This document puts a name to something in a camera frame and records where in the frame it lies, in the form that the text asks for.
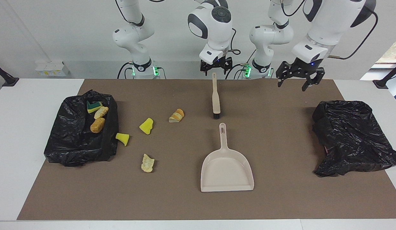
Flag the pale bread piece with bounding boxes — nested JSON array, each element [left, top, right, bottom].
[[141, 154, 155, 173], [94, 106, 109, 120]]

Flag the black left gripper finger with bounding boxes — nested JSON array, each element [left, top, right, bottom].
[[276, 61, 296, 87], [302, 68, 325, 92]]

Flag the yellow sponge wedge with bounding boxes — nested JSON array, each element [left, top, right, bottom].
[[115, 133, 130, 147]]

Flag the brown table mat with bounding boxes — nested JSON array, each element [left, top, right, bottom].
[[17, 79, 396, 220]]

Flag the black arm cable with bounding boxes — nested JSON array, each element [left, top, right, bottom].
[[280, 0, 379, 60], [115, 0, 241, 55]]

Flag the window with frame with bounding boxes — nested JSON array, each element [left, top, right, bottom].
[[370, 35, 396, 69]]

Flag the black clamp stand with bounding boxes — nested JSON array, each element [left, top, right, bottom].
[[0, 61, 19, 87], [373, 62, 396, 89]]

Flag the brown bread roll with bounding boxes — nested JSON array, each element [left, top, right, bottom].
[[90, 118, 106, 134]]

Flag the yellow and green sponge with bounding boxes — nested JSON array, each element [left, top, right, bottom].
[[87, 101, 103, 114]]

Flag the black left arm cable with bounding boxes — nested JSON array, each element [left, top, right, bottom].
[[280, 0, 379, 60]]

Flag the beige hand brush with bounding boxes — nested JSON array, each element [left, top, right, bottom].
[[212, 73, 221, 119]]

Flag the black bag lined bin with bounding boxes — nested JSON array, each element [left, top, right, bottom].
[[44, 90, 119, 167], [312, 100, 396, 178]]

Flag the beige plastic dustpan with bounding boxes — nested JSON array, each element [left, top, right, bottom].
[[200, 123, 254, 192]]

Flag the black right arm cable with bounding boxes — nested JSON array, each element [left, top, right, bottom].
[[115, 0, 241, 55]]

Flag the yellow sponge chunk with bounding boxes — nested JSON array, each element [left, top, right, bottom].
[[139, 118, 154, 135]]

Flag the striped croissant piece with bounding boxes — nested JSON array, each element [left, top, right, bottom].
[[168, 109, 185, 123]]

